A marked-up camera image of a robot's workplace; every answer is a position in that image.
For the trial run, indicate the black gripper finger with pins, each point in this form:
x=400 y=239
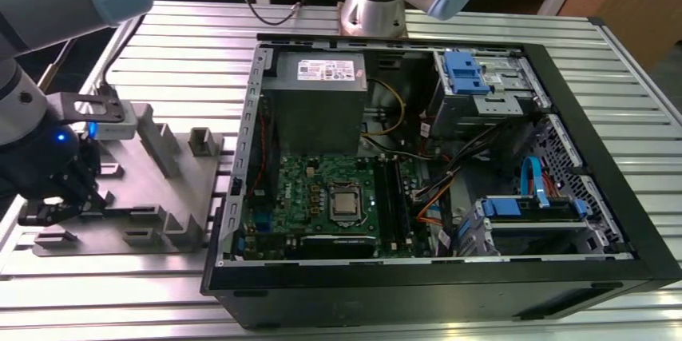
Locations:
x=96 y=203
x=48 y=211

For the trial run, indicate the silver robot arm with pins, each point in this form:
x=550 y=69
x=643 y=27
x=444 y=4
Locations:
x=32 y=5

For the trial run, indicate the black RAM slot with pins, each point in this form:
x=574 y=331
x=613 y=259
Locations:
x=392 y=205
x=379 y=205

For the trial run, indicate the grey parts rack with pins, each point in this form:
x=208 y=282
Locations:
x=144 y=181

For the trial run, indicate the green motherboard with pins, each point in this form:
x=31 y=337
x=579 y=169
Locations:
x=298 y=169

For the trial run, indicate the black graphics card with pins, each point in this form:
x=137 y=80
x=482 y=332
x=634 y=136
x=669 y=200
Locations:
x=335 y=245

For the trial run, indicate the grey power supply unit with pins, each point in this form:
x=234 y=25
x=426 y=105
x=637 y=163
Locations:
x=314 y=117

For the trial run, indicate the silver CPU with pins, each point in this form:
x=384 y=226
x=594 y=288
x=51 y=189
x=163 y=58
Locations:
x=346 y=204

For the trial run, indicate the black PC case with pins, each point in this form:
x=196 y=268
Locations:
x=372 y=297

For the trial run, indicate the blue drive carrier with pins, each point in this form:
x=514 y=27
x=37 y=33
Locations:
x=460 y=73

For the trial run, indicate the hard disk in blue carrier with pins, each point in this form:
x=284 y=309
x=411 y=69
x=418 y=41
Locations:
x=506 y=207

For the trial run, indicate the metal drive cage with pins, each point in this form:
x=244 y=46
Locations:
x=495 y=107

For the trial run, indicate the metal disk bay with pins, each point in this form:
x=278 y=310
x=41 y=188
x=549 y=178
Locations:
x=538 y=231

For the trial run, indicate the black camera bracket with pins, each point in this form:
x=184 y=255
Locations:
x=67 y=103

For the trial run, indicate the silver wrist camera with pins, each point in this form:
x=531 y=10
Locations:
x=124 y=129

